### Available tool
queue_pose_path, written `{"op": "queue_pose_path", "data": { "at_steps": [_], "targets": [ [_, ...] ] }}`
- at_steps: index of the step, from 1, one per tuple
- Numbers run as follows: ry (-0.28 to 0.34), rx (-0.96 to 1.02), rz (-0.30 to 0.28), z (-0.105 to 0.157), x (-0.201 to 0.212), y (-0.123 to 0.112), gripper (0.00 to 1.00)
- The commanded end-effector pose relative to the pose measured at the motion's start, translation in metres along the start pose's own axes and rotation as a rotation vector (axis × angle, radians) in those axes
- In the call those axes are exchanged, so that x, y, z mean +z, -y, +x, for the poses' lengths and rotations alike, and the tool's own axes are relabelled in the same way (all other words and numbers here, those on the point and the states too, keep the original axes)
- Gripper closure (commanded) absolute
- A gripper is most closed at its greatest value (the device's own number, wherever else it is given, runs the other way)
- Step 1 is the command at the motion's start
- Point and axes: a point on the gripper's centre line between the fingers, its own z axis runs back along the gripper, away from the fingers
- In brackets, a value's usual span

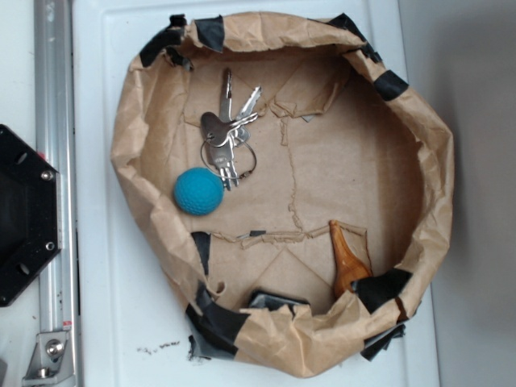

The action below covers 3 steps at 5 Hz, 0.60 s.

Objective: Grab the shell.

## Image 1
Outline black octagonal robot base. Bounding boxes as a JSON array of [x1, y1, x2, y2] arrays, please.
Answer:
[[1, 125, 60, 307]]

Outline brown paper bag tray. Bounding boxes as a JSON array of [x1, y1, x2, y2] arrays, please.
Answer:
[[110, 12, 454, 377]]

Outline blue dimpled rubber ball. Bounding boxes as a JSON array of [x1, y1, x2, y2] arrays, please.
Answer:
[[173, 168, 224, 216]]

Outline silver keys on ring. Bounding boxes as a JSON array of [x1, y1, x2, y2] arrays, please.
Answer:
[[201, 69, 262, 191]]

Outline metal corner bracket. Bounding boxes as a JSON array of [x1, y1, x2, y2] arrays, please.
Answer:
[[22, 331, 76, 386]]

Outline aluminium extrusion rail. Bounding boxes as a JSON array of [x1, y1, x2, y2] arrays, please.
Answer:
[[34, 1, 84, 386]]

